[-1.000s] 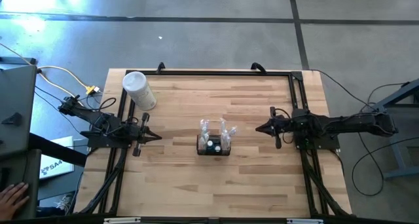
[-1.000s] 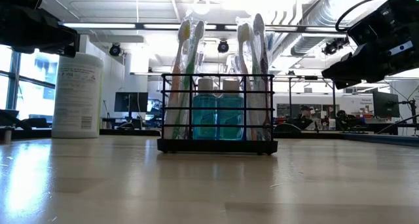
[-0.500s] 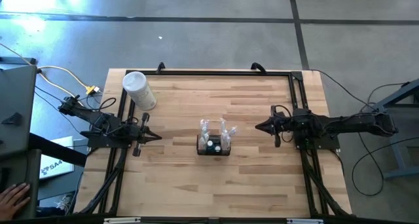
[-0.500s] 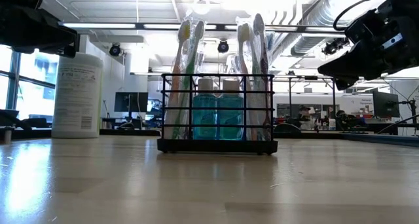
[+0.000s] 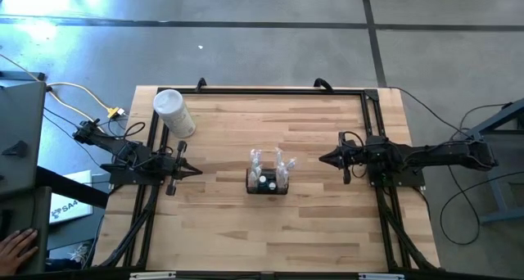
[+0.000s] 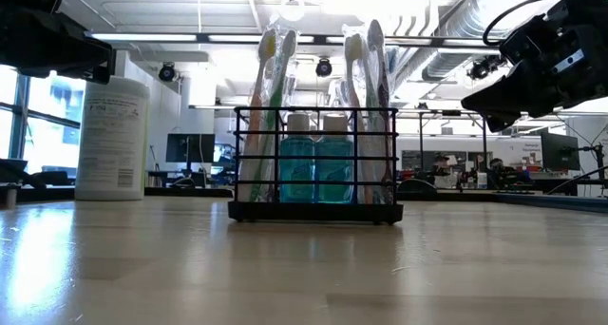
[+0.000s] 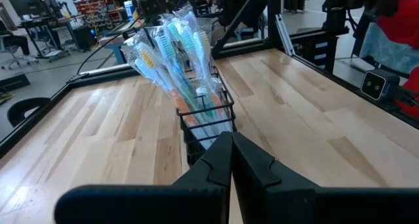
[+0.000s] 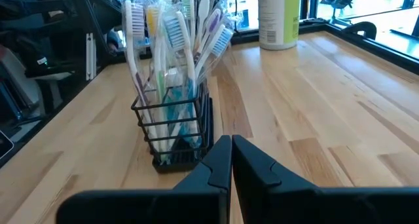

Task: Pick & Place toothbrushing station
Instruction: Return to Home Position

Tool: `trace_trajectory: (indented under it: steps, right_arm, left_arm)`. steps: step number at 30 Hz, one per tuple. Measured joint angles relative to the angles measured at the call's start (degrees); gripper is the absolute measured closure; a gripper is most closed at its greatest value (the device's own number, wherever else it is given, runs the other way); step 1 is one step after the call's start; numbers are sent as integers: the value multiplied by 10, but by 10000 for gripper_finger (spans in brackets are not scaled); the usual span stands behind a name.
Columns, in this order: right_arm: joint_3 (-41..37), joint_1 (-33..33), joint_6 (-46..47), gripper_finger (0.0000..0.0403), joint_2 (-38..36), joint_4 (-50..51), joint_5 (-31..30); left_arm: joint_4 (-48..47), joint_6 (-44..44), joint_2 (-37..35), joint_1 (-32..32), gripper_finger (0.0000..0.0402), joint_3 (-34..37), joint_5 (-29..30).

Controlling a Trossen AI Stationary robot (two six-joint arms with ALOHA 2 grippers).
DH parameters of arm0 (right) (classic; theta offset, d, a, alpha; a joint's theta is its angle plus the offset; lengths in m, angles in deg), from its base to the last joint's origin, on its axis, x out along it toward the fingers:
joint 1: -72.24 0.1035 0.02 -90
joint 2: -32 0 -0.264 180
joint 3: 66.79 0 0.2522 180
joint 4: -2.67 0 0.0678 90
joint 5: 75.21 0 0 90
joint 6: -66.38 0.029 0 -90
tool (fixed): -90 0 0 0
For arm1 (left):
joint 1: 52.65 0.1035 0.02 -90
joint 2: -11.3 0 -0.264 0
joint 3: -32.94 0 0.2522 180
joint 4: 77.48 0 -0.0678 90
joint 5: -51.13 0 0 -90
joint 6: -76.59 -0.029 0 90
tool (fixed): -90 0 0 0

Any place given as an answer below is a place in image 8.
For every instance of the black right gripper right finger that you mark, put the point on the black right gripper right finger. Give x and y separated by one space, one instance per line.
294 204

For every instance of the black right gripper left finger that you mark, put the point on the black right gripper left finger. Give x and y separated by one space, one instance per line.
163 207

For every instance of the blue toothbrush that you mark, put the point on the blue toothbrush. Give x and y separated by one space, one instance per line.
175 32

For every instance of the purple striped toothbrush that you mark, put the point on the purple striped toothbrush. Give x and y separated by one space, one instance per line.
134 24

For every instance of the white wipes canister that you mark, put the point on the white wipes canister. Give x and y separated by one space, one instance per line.
275 17

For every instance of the white table bracket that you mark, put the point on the white table bracket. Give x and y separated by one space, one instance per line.
90 55

